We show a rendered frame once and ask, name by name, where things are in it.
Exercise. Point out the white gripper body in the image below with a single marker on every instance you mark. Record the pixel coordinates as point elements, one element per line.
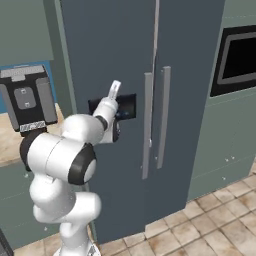
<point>114,90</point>

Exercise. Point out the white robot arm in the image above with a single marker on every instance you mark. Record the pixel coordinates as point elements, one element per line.
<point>56,156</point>

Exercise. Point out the grey fridge door with dispenser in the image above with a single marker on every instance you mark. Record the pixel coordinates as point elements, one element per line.
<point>110,43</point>

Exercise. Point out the plain grey fridge door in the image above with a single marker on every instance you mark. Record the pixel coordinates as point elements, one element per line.
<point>190,100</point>

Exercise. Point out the green fridge side panel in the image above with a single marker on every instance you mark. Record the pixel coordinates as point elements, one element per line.
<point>61,60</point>

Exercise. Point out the black and grey coffee machine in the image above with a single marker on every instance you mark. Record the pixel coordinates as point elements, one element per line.
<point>28,100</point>

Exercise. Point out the tall green oven cabinet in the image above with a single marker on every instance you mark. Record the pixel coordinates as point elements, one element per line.
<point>226,133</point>

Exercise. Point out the black built-in oven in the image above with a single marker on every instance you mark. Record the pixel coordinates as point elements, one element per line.
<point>238,58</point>

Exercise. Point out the green base cupboard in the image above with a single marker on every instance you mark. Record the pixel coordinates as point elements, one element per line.
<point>13,200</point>

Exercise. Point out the green wall cupboard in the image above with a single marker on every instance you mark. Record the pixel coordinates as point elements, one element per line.
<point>23,30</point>

